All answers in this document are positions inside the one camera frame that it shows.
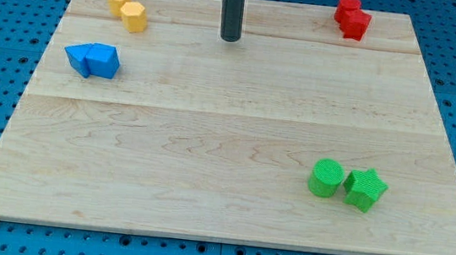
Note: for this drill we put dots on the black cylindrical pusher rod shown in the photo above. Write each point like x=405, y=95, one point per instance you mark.
x=231, y=20

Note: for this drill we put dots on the blue triangle block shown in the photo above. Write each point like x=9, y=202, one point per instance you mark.
x=77, y=58

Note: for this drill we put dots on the light wooden board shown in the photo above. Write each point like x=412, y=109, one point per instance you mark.
x=198, y=138

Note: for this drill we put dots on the red cylinder block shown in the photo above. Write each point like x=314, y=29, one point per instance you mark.
x=345, y=6

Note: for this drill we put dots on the green cylinder block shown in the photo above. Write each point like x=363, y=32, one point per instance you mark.
x=326, y=177

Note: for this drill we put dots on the green star block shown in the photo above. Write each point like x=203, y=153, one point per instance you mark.
x=364, y=189

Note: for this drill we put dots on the yellow hexagon block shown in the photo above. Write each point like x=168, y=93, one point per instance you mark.
x=134, y=17

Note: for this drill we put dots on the red star block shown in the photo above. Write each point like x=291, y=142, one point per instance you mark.
x=354, y=24

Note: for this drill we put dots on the blue cube block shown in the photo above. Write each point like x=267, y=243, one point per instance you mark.
x=102, y=60

